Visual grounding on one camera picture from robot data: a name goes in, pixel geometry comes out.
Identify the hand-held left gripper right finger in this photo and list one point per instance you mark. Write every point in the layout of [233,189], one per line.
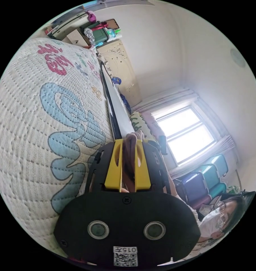
[141,173]

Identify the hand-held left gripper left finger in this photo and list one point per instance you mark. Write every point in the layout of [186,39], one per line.
[113,169]

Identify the brown hoodie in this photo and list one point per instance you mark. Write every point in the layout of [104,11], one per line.
[129,152]

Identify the rolled blanket with green print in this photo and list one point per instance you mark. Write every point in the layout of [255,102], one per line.
[138,122]

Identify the window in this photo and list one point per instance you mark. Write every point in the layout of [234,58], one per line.
[183,135]

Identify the stack of coloured storage boxes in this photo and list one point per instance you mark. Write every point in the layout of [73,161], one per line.
[204,180]

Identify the person's body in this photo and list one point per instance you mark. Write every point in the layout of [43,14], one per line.
[210,224]

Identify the bed with printed quilt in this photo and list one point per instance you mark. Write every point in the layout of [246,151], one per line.
[26,118]

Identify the cream wardrobe with ornaments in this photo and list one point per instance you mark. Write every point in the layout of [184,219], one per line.
[121,63]

